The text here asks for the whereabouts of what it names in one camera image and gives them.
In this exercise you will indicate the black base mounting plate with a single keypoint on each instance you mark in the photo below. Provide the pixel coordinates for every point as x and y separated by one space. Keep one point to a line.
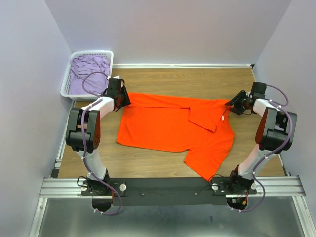
163 191

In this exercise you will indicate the orange t-shirt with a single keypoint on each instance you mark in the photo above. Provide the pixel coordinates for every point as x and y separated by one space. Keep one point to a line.
200 127

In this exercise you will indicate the white perforated plastic basket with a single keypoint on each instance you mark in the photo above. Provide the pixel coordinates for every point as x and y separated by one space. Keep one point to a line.
65 88

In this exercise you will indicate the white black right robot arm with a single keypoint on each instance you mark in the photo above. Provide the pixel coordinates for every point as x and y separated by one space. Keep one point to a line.
275 132

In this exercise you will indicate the purple t-shirt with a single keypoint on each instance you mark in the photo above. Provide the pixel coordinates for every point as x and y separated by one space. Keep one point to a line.
84 65

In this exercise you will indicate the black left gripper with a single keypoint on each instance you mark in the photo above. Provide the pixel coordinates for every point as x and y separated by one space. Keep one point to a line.
127 100

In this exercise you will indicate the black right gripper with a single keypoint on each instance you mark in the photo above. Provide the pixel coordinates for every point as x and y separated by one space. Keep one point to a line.
240 95

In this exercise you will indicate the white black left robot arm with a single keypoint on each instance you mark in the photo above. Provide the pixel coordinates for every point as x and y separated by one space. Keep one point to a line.
83 133

